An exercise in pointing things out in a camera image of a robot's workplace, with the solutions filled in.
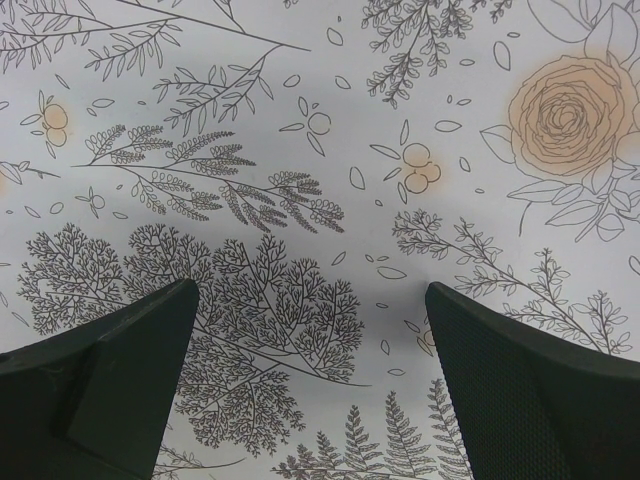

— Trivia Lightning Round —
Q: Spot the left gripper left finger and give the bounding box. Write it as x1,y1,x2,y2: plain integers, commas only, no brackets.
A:
1,279,199,479

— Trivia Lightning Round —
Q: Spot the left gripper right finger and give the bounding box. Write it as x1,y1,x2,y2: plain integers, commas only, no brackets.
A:
425,282,639,479

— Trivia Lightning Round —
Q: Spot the floral table mat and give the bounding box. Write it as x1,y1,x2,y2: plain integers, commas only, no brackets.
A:
1,1,639,479

